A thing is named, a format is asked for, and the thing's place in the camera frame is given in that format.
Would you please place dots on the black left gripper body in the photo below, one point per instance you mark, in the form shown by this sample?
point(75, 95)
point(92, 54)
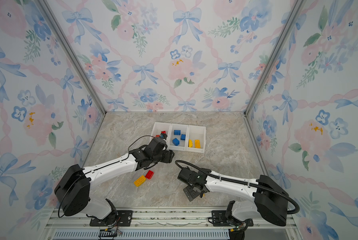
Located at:
point(166, 157)

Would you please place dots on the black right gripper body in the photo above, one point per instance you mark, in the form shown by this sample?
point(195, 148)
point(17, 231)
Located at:
point(190, 192)

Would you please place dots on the yellow curved lego brick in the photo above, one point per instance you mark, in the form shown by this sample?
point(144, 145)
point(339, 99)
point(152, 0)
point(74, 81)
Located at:
point(190, 143)

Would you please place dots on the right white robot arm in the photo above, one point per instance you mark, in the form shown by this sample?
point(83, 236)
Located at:
point(262, 198)

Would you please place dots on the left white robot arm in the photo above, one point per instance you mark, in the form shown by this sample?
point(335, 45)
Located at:
point(76, 191)

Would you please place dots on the white left plastic bin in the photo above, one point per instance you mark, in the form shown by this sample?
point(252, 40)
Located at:
point(158, 127)

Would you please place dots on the white plastic bin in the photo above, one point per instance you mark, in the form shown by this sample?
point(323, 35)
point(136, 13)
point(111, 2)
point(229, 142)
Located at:
point(197, 133)
point(158, 127)
point(183, 143)

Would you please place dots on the white middle plastic bin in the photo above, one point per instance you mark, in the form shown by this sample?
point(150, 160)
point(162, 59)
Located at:
point(183, 143)

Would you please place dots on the white right plastic bin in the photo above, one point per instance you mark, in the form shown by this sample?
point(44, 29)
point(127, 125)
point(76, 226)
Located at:
point(197, 133)

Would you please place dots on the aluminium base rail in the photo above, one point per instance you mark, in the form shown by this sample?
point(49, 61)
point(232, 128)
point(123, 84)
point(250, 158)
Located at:
point(166, 223)

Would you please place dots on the left aluminium corner post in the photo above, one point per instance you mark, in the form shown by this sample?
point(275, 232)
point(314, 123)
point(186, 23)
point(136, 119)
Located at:
point(67, 48)

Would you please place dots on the aluminium corner post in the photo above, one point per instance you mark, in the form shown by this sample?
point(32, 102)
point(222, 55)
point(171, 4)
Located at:
point(278, 47)
point(67, 48)

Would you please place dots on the right aluminium corner post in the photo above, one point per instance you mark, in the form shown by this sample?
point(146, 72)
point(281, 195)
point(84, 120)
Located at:
point(278, 47)

